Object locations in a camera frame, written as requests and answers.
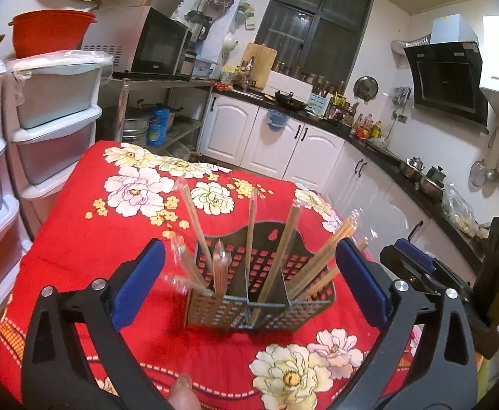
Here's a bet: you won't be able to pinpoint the white kitchen cabinets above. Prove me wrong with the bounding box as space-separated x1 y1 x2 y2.
198 94 481 282

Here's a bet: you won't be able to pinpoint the wooden cutting board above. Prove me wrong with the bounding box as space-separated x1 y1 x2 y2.
242 43 277 90

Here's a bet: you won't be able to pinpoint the black range hood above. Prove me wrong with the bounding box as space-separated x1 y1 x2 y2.
403 14 488 131

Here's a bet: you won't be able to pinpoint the olive plastic utensil basket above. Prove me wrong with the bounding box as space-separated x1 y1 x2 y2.
185 221 336 332

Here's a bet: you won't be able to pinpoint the red floral tablecloth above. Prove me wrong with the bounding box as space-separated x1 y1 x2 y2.
0 141 378 409

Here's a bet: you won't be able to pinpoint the red plastic basin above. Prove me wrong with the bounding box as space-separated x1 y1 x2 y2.
9 9 97 58

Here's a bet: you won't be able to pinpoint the chopsticks basket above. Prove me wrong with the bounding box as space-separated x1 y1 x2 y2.
160 234 213 297

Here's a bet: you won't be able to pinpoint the operator left hand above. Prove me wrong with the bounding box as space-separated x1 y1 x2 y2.
167 373 201 410

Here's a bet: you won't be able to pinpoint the dark kitchen window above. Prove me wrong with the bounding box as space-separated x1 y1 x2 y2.
255 0 373 84

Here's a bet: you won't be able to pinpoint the hanging pot lid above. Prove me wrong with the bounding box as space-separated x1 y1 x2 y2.
353 76 379 104

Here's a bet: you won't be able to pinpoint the blue canister on shelf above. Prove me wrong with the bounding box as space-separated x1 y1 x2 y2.
147 107 170 146

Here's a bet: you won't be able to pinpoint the silver microwave oven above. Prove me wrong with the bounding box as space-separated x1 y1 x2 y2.
81 6 195 81

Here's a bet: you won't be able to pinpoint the black wok on counter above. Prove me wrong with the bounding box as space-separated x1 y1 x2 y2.
274 91 314 111

